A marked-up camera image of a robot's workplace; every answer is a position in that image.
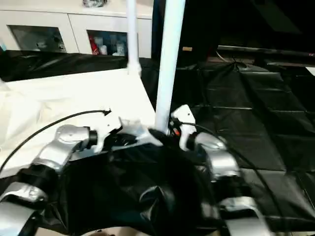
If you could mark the grey metal bar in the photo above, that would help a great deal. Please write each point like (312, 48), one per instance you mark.
(270, 51)

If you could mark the black mat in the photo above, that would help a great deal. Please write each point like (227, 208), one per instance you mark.
(258, 110)

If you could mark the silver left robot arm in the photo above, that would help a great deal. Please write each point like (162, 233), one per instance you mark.
(56, 147)

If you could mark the grey curtain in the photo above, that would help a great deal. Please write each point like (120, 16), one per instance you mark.
(2, 48)

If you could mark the white flat panel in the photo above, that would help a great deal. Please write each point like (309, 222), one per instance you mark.
(310, 71)

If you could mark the red bottle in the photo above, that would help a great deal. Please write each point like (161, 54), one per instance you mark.
(94, 46)

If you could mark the white plastic table leg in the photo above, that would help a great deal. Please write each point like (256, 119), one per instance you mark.
(133, 32)
(169, 61)
(3, 83)

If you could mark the white cabinet with glass doors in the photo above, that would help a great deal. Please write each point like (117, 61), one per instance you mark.
(61, 19)

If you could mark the large black case yellow label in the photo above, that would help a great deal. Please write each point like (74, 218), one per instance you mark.
(197, 24)

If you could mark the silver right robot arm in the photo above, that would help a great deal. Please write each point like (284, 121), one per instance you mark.
(221, 157)

